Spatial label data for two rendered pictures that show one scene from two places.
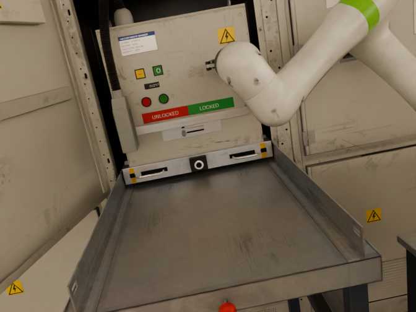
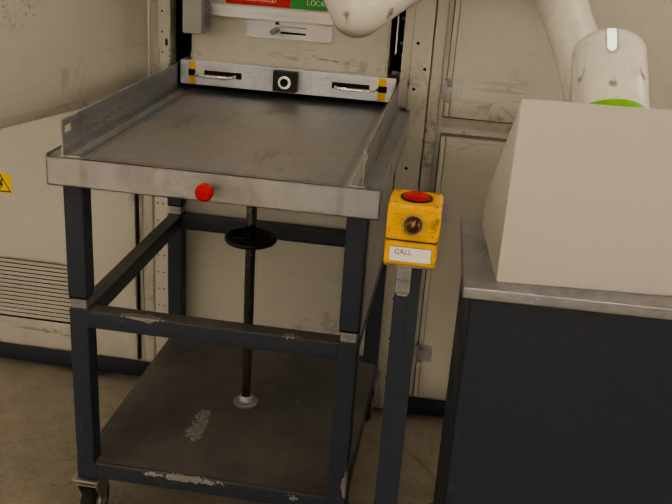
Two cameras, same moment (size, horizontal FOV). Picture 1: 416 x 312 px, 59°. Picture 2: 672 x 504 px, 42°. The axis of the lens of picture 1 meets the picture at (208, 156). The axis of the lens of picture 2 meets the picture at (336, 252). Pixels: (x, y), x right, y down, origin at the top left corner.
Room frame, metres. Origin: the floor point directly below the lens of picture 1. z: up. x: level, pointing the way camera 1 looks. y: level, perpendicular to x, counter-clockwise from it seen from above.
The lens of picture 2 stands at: (-0.87, -0.46, 1.31)
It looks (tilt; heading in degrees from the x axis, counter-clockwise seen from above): 21 degrees down; 9
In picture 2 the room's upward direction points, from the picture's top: 4 degrees clockwise
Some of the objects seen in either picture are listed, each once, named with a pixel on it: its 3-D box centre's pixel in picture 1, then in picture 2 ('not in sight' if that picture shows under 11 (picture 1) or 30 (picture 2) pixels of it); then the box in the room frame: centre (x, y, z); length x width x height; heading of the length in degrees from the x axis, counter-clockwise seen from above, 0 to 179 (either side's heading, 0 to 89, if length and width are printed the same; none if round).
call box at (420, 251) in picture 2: not in sight; (413, 228); (0.42, -0.37, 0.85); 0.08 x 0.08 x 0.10; 2
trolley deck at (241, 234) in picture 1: (209, 221); (253, 141); (0.93, 0.03, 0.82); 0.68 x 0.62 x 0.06; 2
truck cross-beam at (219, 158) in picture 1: (198, 160); (288, 79); (1.28, 0.04, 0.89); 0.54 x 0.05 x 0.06; 92
